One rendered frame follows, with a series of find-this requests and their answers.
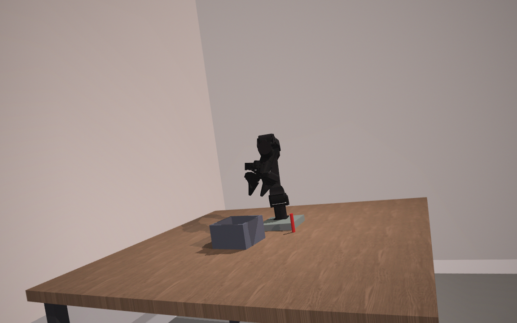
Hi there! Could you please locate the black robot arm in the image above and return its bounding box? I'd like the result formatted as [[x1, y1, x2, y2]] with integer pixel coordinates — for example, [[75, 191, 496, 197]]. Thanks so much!
[[245, 134, 289, 220]]

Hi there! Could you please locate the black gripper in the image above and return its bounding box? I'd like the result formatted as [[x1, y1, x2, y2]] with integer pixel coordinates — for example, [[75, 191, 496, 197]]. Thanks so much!
[[244, 159, 279, 196]]

